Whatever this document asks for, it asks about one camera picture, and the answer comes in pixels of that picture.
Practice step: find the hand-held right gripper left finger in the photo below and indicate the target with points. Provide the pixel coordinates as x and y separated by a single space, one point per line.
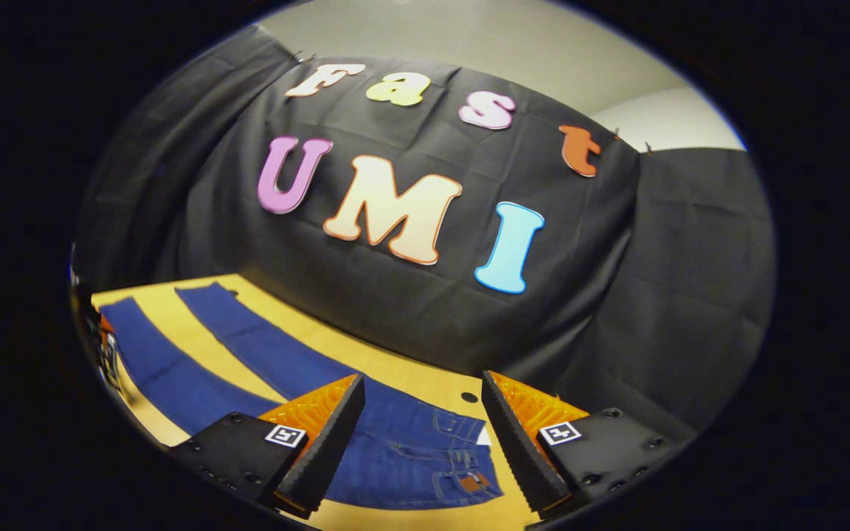
325 450

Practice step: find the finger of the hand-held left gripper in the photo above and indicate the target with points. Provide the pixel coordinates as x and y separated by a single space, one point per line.
108 354

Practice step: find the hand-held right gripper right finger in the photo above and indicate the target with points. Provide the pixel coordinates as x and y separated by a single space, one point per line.
517 450

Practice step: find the blue jeans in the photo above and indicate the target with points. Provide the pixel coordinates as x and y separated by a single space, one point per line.
285 361

